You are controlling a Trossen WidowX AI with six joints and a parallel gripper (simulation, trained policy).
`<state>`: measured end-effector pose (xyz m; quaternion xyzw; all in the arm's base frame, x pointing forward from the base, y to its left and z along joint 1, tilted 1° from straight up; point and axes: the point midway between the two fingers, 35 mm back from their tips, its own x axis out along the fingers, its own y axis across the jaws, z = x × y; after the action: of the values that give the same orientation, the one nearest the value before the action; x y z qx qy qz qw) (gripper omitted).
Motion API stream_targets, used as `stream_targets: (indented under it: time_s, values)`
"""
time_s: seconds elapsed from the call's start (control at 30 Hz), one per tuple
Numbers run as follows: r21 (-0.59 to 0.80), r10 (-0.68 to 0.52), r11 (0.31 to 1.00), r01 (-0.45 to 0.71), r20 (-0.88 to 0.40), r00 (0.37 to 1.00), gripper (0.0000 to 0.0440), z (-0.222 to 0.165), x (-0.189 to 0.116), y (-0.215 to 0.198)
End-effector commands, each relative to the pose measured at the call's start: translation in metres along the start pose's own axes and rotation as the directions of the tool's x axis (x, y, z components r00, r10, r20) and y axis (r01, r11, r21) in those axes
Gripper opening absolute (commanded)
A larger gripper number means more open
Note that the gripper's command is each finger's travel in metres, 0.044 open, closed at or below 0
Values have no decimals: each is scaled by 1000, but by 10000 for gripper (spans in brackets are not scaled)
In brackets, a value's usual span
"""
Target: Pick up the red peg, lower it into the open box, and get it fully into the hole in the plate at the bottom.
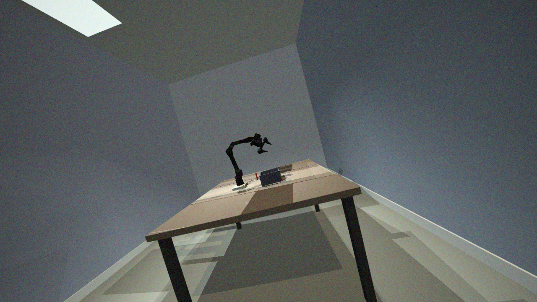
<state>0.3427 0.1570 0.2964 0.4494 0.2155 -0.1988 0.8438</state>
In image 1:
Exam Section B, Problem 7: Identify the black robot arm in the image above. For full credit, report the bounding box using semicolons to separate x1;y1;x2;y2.
226;133;262;186

